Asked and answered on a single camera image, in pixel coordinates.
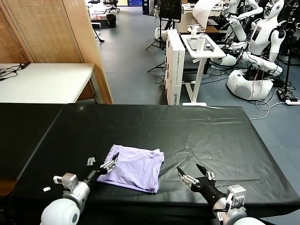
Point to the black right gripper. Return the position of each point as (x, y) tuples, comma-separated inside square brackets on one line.
[(207, 189)]

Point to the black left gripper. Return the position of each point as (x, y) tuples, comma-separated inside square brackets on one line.
[(95, 176)]

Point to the light purple t-shirt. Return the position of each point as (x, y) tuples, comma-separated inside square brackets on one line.
[(136, 168)]

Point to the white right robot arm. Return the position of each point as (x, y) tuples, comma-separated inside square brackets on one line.
[(239, 218)]

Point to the round white robot base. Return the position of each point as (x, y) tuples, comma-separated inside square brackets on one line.
[(158, 32)]

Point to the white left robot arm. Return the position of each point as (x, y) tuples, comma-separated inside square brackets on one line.
[(63, 208)]

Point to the white humanoid robot raised arm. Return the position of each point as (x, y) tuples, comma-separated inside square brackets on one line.
[(239, 30)]

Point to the large black table cover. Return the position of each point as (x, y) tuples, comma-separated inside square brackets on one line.
[(234, 140)]

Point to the white rectangular table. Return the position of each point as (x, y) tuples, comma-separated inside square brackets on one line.
[(47, 82)]

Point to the tall white cardboard box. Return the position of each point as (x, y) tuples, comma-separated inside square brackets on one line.
[(174, 70)]

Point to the black monitor stand legs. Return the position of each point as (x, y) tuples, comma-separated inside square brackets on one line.
[(156, 66)]

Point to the black power brick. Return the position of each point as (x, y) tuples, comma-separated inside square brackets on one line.
[(280, 94)]

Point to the white power strip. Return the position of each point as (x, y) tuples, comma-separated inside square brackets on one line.
[(293, 101)]

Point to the black table adapter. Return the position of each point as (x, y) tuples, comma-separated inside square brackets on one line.
[(24, 65)]

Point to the white standing desk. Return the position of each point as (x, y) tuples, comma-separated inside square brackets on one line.
[(215, 54)]

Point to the small black device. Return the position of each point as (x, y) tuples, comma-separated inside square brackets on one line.
[(208, 47)]

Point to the white thermos bottle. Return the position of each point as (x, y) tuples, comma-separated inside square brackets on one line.
[(200, 44)]

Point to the grey tablet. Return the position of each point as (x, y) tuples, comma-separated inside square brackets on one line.
[(192, 43)]

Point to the black tripod stand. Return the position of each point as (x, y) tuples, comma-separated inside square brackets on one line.
[(160, 35)]

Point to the black trash bin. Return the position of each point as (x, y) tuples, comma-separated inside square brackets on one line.
[(111, 21)]

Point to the wooden folding screen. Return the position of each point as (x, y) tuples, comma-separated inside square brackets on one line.
[(47, 28)]

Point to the small white desk gadget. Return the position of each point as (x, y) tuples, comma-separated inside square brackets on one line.
[(193, 31)]

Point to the brown wooden desk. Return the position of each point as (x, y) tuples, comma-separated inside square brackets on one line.
[(211, 29)]

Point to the tall black tripod pole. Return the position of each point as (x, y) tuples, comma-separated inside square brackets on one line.
[(288, 58)]

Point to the black office chair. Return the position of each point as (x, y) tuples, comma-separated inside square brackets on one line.
[(112, 9)]

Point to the white humanoid robot with base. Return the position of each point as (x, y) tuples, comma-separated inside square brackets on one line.
[(260, 35)]

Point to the dark grey cabinet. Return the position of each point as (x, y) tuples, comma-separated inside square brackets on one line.
[(147, 7)]

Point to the blue cabinet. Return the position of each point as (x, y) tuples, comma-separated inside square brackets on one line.
[(134, 2)]

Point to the large curved white sheet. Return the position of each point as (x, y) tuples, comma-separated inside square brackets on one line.
[(202, 11)]

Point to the black monitor screen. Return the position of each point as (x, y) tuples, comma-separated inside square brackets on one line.
[(170, 9)]

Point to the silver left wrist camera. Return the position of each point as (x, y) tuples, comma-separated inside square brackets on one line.
[(68, 181)]

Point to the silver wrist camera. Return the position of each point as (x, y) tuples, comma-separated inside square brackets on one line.
[(236, 195), (68, 181)]

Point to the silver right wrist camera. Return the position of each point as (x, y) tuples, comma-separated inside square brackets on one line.
[(236, 195)]

